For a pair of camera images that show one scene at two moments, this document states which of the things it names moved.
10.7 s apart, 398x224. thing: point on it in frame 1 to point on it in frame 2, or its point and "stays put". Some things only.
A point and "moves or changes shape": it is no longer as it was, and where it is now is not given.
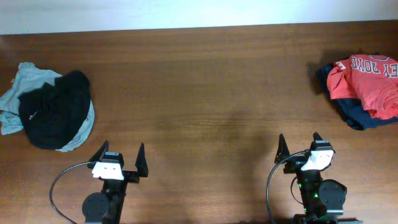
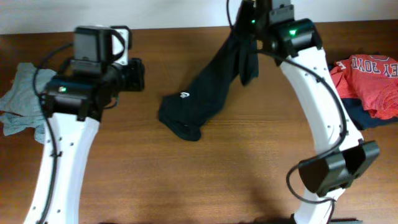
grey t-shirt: x=30 y=78 stays put
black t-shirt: x=50 y=114 moves or changes shape
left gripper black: x=141 y=167 to x=137 y=69
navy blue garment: x=354 y=114 stays put
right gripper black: x=294 y=163 to x=247 y=8
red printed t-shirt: x=372 y=80 stays put
